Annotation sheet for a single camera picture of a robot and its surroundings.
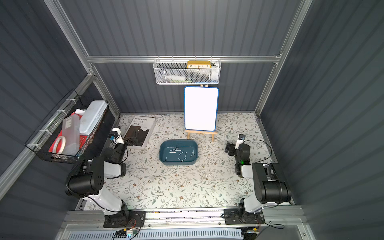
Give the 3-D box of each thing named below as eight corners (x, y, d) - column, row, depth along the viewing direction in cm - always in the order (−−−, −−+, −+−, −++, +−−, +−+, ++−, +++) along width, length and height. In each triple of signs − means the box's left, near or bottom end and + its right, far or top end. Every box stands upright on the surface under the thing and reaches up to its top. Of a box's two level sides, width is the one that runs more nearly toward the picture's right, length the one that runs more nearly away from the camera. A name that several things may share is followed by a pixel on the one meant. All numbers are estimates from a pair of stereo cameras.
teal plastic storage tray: (157, 165, 94) (156, 162, 90) (161, 143, 105) (160, 139, 101) (198, 165, 94) (198, 161, 90) (198, 143, 105) (198, 139, 101)
